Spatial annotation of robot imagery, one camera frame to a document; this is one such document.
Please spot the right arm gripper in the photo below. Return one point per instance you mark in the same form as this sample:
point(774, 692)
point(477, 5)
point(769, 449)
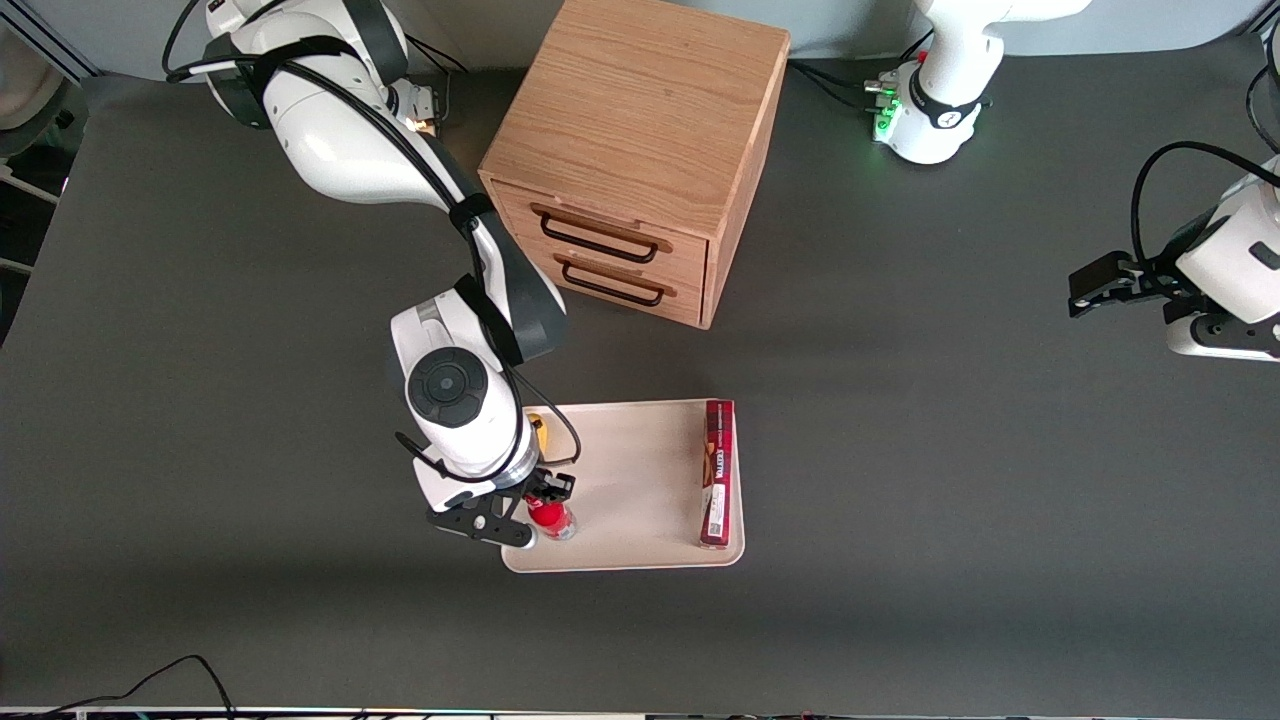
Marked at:
point(546, 487)

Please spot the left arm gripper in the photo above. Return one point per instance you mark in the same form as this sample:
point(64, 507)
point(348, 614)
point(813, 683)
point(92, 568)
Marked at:
point(1157, 276)

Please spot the red coke bottle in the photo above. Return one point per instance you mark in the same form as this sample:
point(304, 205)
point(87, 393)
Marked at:
point(546, 517)

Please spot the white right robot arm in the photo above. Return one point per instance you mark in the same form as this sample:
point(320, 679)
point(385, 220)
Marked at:
point(330, 140)

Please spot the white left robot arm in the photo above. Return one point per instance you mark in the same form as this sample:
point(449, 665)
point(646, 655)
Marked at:
point(945, 120)

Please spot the cream rectangular tray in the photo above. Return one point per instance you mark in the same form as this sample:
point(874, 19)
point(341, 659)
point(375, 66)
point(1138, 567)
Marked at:
point(630, 480)

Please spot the yellow lemon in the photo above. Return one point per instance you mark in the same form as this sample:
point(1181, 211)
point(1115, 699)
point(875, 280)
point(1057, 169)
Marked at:
point(540, 433)

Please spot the red snack box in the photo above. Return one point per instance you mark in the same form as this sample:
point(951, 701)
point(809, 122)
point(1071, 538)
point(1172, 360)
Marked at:
point(718, 470)

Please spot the wooden drawer front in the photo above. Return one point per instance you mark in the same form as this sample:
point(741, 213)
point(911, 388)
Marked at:
point(690, 258)
point(685, 301)

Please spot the wooden drawer cabinet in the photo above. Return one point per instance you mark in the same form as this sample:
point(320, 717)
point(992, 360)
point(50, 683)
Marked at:
point(640, 90)

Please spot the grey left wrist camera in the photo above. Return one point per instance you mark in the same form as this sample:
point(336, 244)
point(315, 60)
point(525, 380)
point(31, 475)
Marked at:
point(1225, 340)

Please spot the grey metal frame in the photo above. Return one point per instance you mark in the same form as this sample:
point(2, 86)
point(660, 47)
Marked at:
point(30, 90)

